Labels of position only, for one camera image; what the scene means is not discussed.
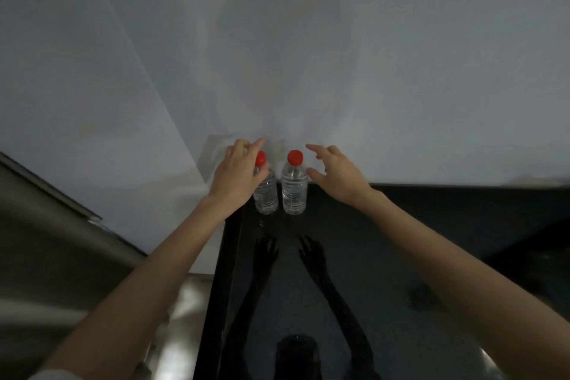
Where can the person's right hand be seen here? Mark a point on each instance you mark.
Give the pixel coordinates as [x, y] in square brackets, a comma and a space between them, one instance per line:
[343, 179]

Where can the person's left hand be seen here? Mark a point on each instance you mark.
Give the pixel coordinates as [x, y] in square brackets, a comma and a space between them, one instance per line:
[236, 179]

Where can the red cap water bottle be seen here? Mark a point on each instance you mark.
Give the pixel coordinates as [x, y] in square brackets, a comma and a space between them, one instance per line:
[294, 188]
[266, 197]

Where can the person's left forearm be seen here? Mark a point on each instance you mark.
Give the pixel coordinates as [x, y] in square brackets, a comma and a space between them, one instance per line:
[147, 286]

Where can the person's right forearm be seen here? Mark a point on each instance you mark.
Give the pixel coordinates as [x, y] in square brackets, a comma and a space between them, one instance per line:
[467, 286]

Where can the person's white shirt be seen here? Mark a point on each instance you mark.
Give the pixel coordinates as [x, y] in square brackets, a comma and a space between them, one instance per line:
[58, 376]

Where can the gray curtain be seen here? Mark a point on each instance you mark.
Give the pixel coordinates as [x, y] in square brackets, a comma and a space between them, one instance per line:
[35, 259]

